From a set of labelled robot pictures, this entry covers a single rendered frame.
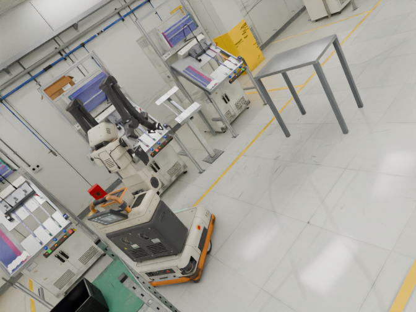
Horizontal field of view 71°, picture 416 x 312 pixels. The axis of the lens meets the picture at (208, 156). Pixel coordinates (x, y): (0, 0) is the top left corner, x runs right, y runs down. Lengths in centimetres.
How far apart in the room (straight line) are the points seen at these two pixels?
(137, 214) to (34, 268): 185
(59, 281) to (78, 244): 44
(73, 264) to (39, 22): 350
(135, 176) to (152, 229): 50
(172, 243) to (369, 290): 133
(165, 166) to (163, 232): 172
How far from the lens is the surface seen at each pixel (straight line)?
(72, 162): 525
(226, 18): 612
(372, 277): 205
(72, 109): 273
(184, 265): 243
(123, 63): 552
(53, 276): 389
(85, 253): 386
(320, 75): 278
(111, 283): 156
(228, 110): 440
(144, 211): 221
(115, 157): 242
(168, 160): 391
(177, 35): 429
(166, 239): 235
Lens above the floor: 172
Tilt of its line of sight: 25 degrees down
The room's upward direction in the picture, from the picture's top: 36 degrees counter-clockwise
